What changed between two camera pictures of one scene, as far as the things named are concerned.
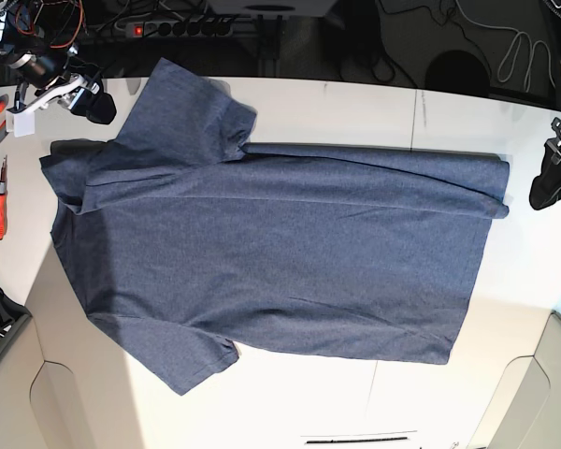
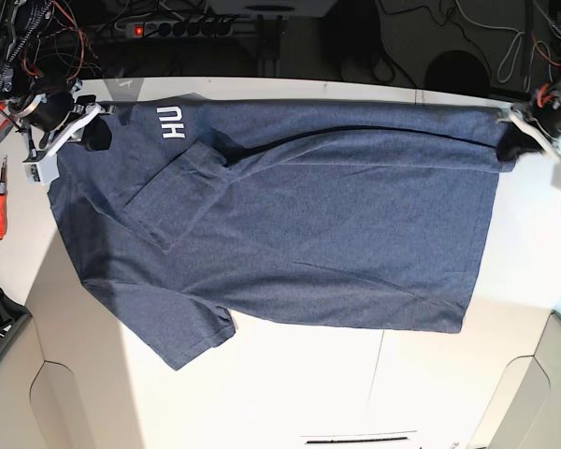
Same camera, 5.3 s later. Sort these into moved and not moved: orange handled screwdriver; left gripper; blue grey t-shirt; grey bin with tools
Moved: blue grey t-shirt; left gripper
Not moved: orange handled screwdriver; grey bin with tools
